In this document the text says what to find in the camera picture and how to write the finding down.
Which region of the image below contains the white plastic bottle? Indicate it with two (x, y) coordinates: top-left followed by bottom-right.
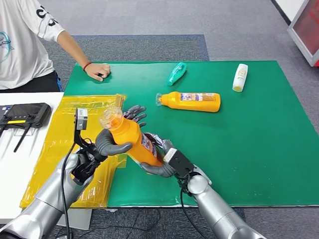
(232, 63), (248, 93)

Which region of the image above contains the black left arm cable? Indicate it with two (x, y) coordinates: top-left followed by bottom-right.
(60, 141), (76, 239)

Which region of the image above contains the red and white cabinet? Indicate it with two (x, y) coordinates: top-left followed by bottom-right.
(287, 0), (319, 68)

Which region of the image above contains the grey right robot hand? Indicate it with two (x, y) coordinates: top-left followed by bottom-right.
(140, 132), (176, 179)

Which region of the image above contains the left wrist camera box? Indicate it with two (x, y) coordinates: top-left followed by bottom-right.
(74, 108), (88, 131)

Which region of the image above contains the person's hand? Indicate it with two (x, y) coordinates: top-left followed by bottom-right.
(85, 62), (111, 82)

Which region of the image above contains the orange detergent bottle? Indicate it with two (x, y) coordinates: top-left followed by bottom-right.
(99, 106), (164, 167)
(156, 92), (221, 113)

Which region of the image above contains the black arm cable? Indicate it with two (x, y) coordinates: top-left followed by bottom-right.
(179, 186), (209, 239)
(60, 141), (76, 239)

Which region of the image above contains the grey board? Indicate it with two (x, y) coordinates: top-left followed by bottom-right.
(60, 208), (92, 231)

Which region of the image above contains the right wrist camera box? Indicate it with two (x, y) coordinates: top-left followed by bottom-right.
(163, 147), (195, 179)

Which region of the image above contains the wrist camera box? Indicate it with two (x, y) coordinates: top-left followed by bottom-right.
(163, 147), (195, 179)
(74, 108), (88, 131)

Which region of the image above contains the teal plastic bottle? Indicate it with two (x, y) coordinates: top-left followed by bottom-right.
(167, 62), (187, 87)

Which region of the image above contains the yellow plastic sheet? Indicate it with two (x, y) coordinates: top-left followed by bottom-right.
(20, 94), (128, 209)

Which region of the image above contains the green table mat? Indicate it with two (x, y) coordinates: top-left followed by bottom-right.
(63, 60), (319, 208)

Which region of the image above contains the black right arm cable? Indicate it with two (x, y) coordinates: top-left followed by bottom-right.
(179, 186), (209, 239)

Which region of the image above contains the black remote controller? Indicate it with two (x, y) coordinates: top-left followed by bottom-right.
(0, 103), (52, 153)

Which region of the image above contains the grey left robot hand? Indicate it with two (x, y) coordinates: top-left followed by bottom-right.
(95, 105), (147, 157)

